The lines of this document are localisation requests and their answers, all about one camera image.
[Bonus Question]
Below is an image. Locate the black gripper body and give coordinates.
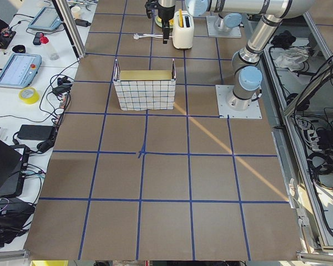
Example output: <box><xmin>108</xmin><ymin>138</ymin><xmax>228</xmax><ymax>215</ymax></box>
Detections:
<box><xmin>145</xmin><ymin>0</ymin><xmax>174</xmax><ymax>26</ymax></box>

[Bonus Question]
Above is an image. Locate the bread slice in toaster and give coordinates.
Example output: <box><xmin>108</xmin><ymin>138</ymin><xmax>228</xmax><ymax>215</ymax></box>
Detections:
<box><xmin>178</xmin><ymin>9</ymin><xmax>183</xmax><ymax>28</ymax></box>

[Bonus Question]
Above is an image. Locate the grid-patterned wire storage box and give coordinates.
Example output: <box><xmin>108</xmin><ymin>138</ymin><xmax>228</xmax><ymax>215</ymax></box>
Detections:
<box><xmin>113</xmin><ymin>60</ymin><xmax>176</xmax><ymax>111</ymax></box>

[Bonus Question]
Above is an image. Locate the yellow tape roll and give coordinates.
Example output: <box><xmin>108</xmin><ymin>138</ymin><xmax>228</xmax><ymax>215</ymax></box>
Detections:
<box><xmin>18</xmin><ymin>87</ymin><xmax>39</xmax><ymax>105</ymax></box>

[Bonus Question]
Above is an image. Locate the green round plate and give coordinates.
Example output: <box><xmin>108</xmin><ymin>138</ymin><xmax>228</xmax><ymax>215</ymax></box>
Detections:
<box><xmin>154</xmin><ymin>15</ymin><xmax>174</xmax><ymax>29</ymax></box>

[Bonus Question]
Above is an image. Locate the red-capped squeeze bottle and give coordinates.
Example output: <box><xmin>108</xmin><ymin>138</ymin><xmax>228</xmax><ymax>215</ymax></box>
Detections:
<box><xmin>40</xmin><ymin>34</ymin><xmax>59</xmax><ymax>60</ymax></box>

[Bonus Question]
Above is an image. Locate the black remote handset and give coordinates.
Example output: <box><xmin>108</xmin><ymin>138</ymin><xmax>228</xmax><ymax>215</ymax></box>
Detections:
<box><xmin>33</xmin><ymin>32</ymin><xmax>44</xmax><ymax>46</ymax></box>

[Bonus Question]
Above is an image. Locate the blue teach pendant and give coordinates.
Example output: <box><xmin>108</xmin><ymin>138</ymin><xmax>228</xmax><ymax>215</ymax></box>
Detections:
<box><xmin>28</xmin><ymin>7</ymin><xmax>61</xmax><ymax>32</ymax></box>
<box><xmin>0</xmin><ymin>53</ymin><xmax>42</xmax><ymax>89</ymax></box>

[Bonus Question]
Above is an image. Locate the white toaster power cable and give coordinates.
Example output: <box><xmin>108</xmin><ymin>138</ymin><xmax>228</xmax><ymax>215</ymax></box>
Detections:
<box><xmin>133</xmin><ymin>33</ymin><xmax>174</xmax><ymax>39</ymax></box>

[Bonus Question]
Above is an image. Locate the near blue teach pendant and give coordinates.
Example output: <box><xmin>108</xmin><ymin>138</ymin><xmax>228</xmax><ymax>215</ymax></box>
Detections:
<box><xmin>0</xmin><ymin>53</ymin><xmax>42</xmax><ymax>89</ymax></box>

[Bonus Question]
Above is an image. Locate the far blue teach pendant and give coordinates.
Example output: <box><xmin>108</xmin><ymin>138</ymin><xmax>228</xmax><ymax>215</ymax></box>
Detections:
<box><xmin>28</xmin><ymin>7</ymin><xmax>61</xmax><ymax>32</ymax></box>

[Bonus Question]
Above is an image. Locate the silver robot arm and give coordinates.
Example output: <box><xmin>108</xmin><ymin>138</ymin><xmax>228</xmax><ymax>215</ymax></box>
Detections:
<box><xmin>185</xmin><ymin>0</ymin><xmax>315</xmax><ymax>110</ymax></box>
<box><xmin>145</xmin><ymin>0</ymin><xmax>176</xmax><ymax>44</ymax></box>

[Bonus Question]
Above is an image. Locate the black monitor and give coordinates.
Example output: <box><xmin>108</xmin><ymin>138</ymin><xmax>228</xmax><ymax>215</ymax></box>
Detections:
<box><xmin>0</xmin><ymin>132</ymin><xmax>22</xmax><ymax>200</ymax></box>

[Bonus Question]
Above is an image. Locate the aluminium frame post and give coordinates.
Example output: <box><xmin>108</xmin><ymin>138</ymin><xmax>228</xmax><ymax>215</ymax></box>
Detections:
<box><xmin>52</xmin><ymin>0</ymin><xmax>86</xmax><ymax>59</ymax></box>

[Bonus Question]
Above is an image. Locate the black power adapter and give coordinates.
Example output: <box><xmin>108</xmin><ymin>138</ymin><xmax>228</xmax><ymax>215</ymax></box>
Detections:
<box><xmin>17</xmin><ymin>125</ymin><xmax>55</xmax><ymax>141</ymax></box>

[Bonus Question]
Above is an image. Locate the white two-slot toaster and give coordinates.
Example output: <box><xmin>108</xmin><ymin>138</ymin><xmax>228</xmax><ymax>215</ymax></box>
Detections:
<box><xmin>172</xmin><ymin>11</ymin><xmax>194</xmax><ymax>50</ymax></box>

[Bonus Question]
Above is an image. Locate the white paper cup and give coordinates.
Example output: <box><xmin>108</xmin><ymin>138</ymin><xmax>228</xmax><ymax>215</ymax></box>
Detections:
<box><xmin>71</xmin><ymin>6</ymin><xmax>82</xmax><ymax>19</ymax></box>

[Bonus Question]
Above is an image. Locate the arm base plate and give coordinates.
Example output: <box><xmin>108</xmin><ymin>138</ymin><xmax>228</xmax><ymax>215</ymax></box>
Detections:
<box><xmin>206</xmin><ymin>13</ymin><xmax>242</xmax><ymax>38</ymax></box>
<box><xmin>215</xmin><ymin>85</ymin><xmax>262</xmax><ymax>119</ymax></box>

